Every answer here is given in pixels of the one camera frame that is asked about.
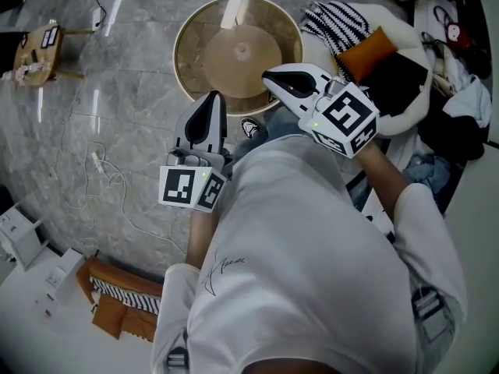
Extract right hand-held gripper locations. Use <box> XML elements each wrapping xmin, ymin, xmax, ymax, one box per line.
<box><xmin>261</xmin><ymin>63</ymin><xmax>381</xmax><ymax>160</ymax></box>

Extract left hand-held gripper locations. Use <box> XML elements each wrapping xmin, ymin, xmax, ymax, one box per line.
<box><xmin>157</xmin><ymin>90</ymin><xmax>235</xmax><ymax>213</ymax></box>

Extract person's left forearm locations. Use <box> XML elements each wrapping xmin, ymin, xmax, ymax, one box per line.
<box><xmin>186</xmin><ymin>207</ymin><xmax>220</xmax><ymax>270</ymax></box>

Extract person's right forearm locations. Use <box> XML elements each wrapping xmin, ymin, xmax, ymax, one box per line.
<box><xmin>356</xmin><ymin>140</ymin><xmax>412</xmax><ymax>226</ymax></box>

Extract person's blue jeans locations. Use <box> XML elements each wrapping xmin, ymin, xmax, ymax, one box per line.
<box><xmin>233</xmin><ymin>105</ymin><xmax>313</xmax><ymax>159</ymax></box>

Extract person's left shoe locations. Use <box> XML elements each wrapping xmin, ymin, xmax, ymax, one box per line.
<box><xmin>240</xmin><ymin>118</ymin><xmax>267</xmax><ymax>140</ymax></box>

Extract orange cushion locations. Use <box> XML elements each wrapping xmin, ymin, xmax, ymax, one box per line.
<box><xmin>337</xmin><ymin>25</ymin><xmax>399</xmax><ymax>86</ymax></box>

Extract black white zigzag blanket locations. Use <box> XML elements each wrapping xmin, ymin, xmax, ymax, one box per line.
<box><xmin>299</xmin><ymin>0</ymin><xmax>372</xmax><ymax>86</ymax></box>

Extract black cushion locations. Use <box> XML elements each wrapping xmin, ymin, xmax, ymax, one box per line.
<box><xmin>356</xmin><ymin>51</ymin><xmax>430</xmax><ymax>118</ymax></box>

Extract white beanbag chair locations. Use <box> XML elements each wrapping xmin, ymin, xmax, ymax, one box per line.
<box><xmin>302</xmin><ymin>2</ymin><xmax>434</xmax><ymax>138</ymax></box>

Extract blue denim clothes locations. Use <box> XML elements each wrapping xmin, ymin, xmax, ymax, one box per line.
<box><xmin>403</xmin><ymin>153</ymin><xmax>451</xmax><ymax>206</ymax></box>

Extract black clothes pile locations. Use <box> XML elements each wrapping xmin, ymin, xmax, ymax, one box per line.
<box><xmin>419</xmin><ymin>87</ymin><xmax>487</xmax><ymax>164</ymax></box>

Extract person's white t-shirt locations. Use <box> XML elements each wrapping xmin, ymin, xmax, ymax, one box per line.
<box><xmin>150</xmin><ymin>134</ymin><xmax>469</xmax><ymax>374</ymax></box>

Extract red white bag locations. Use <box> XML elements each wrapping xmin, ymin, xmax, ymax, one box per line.
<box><xmin>432</xmin><ymin>5</ymin><xmax>473</xmax><ymax>51</ymax></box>

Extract white cloth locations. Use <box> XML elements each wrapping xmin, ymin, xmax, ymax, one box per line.
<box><xmin>442</xmin><ymin>74</ymin><xmax>494</xmax><ymax>130</ymax></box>

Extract black white striped throw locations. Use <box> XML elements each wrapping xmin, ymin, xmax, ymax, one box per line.
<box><xmin>90</xmin><ymin>277</ymin><xmax>162</xmax><ymax>316</ymax></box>

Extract small wooden table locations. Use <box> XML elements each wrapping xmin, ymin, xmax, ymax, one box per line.
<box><xmin>12</xmin><ymin>23</ymin><xmax>97</xmax><ymax>88</ymax></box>

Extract pale flower bunch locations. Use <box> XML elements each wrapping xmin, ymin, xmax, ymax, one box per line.
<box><xmin>2</xmin><ymin>61</ymin><xmax>52</xmax><ymax>83</ymax></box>

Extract orange sofa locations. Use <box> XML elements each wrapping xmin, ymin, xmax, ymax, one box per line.
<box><xmin>76</xmin><ymin>256</ymin><xmax>165</xmax><ymax>342</ymax></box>

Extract white side cabinet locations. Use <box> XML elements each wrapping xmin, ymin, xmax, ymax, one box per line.
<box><xmin>0</xmin><ymin>203</ymin><xmax>50</xmax><ymax>273</ymax></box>

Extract white cable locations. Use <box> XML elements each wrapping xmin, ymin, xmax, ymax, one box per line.
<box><xmin>50</xmin><ymin>87</ymin><xmax>189</xmax><ymax>257</ymax></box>

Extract grey harness strap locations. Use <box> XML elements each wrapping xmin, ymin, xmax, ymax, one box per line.
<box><xmin>167</xmin><ymin>347</ymin><xmax>190</xmax><ymax>370</ymax></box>
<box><xmin>411</xmin><ymin>286</ymin><xmax>450</xmax><ymax>343</ymax></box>

